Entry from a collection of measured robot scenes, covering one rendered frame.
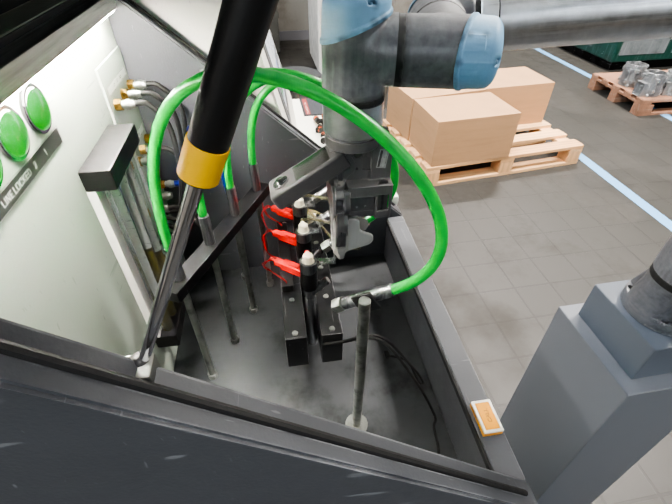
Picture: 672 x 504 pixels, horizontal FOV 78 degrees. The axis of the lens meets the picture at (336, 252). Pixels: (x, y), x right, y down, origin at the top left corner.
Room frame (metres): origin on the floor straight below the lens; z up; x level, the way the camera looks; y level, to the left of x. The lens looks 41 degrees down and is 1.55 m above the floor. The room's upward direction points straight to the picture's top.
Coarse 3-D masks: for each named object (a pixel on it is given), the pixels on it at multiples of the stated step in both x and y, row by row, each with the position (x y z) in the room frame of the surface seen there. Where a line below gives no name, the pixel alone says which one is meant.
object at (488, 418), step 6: (486, 402) 0.33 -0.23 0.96; (480, 408) 0.32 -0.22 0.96; (486, 408) 0.32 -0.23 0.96; (474, 414) 0.32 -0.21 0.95; (480, 414) 0.31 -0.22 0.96; (486, 414) 0.31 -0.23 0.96; (492, 414) 0.31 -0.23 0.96; (486, 420) 0.30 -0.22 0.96; (492, 420) 0.30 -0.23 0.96; (480, 426) 0.30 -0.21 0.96; (486, 426) 0.29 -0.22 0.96; (492, 426) 0.29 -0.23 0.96; (498, 426) 0.29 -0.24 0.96; (498, 432) 0.29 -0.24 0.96
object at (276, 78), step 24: (264, 72) 0.41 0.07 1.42; (168, 96) 0.44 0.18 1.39; (312, 96) 0.39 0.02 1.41; (336, 96) 0.39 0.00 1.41; (168, 120) 0.44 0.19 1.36; (360, 120) 0.38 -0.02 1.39; (384, 144) 0.37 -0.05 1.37; (408, 168) 0.37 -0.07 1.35; (432, 192) 0.36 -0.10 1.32; (432, 216) 0.36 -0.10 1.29; (168, 240) 0.45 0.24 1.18; (432, 264) 0.35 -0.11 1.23; (408, 288) 0.36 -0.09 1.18
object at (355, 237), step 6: (348, 222) 0.48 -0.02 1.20; (354, 222) 0.48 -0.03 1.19; (348, 228) 0.48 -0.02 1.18; (354, 228) 0.48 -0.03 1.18; (348, 234) 0.48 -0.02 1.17; (354, 234) 0.48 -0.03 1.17; (360, 234) 0.48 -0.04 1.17; (366, 234) 0.48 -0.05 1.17; (348, 240) 0.48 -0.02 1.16; (354, 240) 0.48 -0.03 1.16; (360, 240) 0.48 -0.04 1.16; (366, 240) 0.48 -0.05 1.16; (372, 240) 0.49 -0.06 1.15; (348, 246) 0.48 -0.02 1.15; (354, 246) 0.48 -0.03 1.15; (360, 246) 0.48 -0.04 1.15; (336, 252) 0.48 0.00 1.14; (342, 252) 0.48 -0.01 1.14; (342, 258) 0.49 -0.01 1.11
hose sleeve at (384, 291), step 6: (372, 288) 0.38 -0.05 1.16; (378, 288) 0.38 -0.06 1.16; (384, 288) 0.37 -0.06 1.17; (390, 288) 0.37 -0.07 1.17; (354, 294) 0.39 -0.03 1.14; (372, 294) 0.37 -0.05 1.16; (378, 294) 0.37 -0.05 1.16; (384, 294) 0.37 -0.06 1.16; (390, 294) 0.36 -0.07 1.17; (342, 300) 0.39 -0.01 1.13; (348, 300) 0.38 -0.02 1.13; (378, 300) 0.37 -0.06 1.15; (342, 306) 0.38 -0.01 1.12; (348, 306) 0.38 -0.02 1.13; (354, 306) 0.38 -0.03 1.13
